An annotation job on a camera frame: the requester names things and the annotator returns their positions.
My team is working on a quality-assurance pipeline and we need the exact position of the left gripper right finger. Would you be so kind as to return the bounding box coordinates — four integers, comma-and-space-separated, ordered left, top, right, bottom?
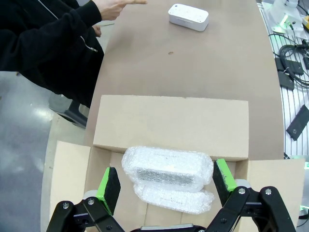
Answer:
204, 158, 296, 232

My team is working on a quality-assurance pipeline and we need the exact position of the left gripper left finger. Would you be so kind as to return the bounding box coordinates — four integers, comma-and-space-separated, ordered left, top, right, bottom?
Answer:
49, 166, 126, 232

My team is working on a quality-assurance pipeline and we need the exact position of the bubble-wrapped clock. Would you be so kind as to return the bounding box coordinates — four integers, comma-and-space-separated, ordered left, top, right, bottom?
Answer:
133, 184, 215, 216
121, 145, 214, 194

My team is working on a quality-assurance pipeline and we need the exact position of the person right forearm black sleeve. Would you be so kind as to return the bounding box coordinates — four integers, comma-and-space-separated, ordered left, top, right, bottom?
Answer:
21, 2, 103, 47

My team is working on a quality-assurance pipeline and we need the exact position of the person right hand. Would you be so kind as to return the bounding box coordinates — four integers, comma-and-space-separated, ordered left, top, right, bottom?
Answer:
92, 0, 148, 21

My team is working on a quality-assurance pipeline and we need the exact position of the brown cardboard box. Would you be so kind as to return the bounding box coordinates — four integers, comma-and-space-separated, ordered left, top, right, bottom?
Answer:
39, 94, 309, 232

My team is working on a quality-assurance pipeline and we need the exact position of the dark grey table leg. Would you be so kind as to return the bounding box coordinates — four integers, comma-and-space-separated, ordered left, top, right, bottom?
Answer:
49, 92, 89, 128

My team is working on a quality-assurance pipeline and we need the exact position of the black flat bar device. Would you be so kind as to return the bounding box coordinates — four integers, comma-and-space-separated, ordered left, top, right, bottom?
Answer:
285, 104, 309, 141

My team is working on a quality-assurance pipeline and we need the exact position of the black power adapter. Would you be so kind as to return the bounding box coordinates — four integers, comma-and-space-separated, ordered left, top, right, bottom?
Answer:
275, 58, 285, 73
277, 71, 295, 91
288, 61, 305, 76

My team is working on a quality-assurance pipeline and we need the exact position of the person torso black hoodie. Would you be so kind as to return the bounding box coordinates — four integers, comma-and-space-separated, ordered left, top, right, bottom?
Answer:
0, 0, 105, 108

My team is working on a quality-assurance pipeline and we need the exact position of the white rectangular box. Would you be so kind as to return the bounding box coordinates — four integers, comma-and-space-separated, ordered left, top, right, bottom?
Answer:
167, 3, 210, 32

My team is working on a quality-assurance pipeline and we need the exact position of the silver aluminium rail platform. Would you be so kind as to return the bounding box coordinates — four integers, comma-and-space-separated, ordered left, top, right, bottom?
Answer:
256, 0, 309, 160

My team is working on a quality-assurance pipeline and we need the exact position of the black cable bundle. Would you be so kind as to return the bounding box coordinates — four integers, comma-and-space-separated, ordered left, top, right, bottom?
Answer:
269, 31, 309, 87

